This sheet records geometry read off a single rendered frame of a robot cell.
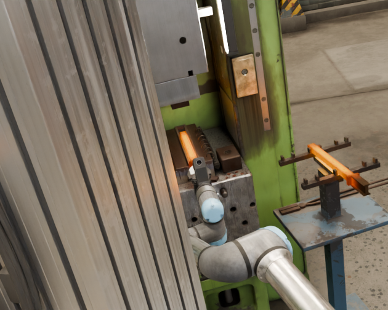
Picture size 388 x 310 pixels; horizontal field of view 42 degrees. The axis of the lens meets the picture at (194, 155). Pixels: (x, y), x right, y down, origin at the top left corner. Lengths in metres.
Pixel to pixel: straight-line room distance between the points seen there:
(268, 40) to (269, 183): 0.67
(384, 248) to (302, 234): 1.12
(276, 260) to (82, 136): 0.97
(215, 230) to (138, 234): 1.21
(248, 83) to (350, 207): 0.67
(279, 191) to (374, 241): 0.93
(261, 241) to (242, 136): 0.87
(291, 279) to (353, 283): 1.55
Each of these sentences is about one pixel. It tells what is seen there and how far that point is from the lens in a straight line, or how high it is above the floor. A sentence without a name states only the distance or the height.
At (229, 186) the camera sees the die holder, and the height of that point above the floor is 0.88.
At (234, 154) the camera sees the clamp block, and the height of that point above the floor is 0.98.
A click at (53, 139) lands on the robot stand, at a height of 1.79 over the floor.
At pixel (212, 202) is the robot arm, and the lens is 1.75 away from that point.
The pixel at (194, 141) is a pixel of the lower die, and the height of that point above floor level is 0.99.
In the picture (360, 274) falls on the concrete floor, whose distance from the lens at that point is 2.95.
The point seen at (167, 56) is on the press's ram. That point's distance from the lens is 1.90.
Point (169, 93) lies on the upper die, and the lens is 1.94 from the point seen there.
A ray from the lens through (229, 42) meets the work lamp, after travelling 2.04.
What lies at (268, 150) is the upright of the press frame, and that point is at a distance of 2.29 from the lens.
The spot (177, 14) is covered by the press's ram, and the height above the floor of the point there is 1.60.
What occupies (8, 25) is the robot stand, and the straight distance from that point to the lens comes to 0.44.
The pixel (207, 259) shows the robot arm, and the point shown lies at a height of 1.04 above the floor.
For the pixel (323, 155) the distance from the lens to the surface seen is 2.03.
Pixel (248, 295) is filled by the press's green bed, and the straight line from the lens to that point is 2.52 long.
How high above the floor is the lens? 1.95
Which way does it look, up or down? 27 degrees down
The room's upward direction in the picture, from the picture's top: 12 degrees counter-clockwise
